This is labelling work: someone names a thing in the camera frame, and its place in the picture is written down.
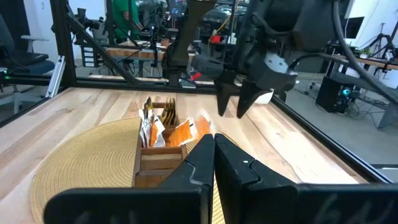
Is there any dark office chair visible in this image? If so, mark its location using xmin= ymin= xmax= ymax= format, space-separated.
xmin=0 ymin=14 xmax=56 ymax=78

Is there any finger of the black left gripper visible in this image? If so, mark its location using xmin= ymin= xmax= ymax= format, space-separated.
xmin=236 ymin=79 xmax=270 ymax=119
xmin=214 ymin=81 xmax=240 ymax=118

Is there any brown wooden tea caddy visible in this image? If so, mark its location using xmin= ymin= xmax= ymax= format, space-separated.
xmin=132 ymin=101 xmax=189 ymax=188

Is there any black computer tower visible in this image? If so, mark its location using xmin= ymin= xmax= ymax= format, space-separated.
xmin=315 ymin=76 xmax=355 ymax=114

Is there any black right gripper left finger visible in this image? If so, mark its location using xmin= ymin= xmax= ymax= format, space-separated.
xmin=160 ymin=133 xmax=216 ymax=224

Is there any silver aluminium bracket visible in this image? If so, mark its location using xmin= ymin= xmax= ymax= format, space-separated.
xmin=45 ymin=55 xmax=67 ymax=99

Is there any round woven straw placemat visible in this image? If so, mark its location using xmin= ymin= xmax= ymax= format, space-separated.
xmin=29 ymin=116 xmax=233 ymax=224

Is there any black stand with white labels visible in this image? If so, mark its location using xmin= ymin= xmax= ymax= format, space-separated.
xmin=80 ymin=43 xmax=105 ymax=75

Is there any blue lit screen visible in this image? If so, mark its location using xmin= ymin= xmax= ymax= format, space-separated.
xmin=169 ymin=0 xmax=184 ymax=18

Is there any wooden workbench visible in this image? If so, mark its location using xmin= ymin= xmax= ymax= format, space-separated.
xmin=104 ymin=40 xmax=175 ymax=63

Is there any grey desk with wooden top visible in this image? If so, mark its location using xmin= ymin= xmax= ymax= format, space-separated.
xmin=329 ymin=53 xmax=398 ymax=133

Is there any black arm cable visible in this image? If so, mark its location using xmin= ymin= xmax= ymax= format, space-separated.
xmin=331 ymin=0 xmax=398 ymax=105
xmin=287 ymin=52 xmax=340 ymax=70

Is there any person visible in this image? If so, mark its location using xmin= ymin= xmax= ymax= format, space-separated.
xmin=111 ymin=0 xmax=144 ymax=43

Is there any black monitor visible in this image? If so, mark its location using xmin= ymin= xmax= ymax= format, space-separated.
xmin=345 ymin=16 xmax=365 ymax=40

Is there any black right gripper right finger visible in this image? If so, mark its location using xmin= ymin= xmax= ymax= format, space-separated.
xmin=214 ymin=133 xmax=300 ymax=224

